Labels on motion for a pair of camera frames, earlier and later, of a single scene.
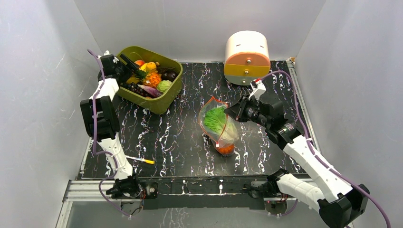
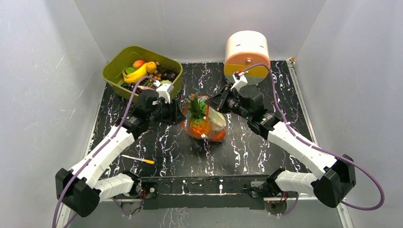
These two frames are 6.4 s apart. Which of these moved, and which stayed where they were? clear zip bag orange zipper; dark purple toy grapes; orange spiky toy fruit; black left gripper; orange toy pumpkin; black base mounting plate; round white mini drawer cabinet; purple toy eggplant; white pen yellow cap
Moved: orange spiky toy fruit; clear zip bag orange zipper; black left gripper; orange toy pumpkin
Stayed: round white mini drawer cabinet; black base mounting plate; dark purple toy grapes; white pen yellow cap; purple toy eggplant
